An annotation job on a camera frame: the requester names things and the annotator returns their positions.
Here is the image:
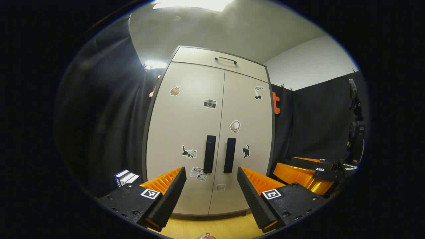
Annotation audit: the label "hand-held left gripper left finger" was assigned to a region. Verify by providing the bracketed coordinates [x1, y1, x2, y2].
[96, 167, 187, 232]

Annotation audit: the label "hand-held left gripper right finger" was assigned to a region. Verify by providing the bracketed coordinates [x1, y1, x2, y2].
[237, 167, 329, 233]

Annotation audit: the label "black door handle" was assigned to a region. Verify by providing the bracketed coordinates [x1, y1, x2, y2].
[203, 135, 216, 174]
[223, 138, 236, 174]

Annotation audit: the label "white double-door shoe cabinet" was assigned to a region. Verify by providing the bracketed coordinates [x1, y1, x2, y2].
[142, 45, 275, 217]

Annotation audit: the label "white door with headphones sticker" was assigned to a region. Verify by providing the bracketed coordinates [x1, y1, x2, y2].
[209, 70, 273, 214]

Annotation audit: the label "white door with camera sticker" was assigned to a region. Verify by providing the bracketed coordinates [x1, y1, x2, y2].
[146, 62, 225, 215]

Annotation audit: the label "white cabinet drawer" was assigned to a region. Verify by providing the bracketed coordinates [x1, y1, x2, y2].
[171, 46, 269, 83]

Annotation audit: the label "blue and white boxes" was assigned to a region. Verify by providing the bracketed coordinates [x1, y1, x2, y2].
[115, 169, 140, 188]

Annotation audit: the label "black backdrop cloth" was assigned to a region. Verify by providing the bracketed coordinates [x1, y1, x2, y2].
[56, 15, 369, 199]

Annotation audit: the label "bright studio lamp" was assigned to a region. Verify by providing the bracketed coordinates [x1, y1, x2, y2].
[143, 60, 168, 71]

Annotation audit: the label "ceiling light panel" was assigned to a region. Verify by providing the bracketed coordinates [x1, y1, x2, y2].
[152, 0, 234, 12]

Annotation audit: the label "black drawer handle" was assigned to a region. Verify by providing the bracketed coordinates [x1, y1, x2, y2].
[214, 56, 237, 65]

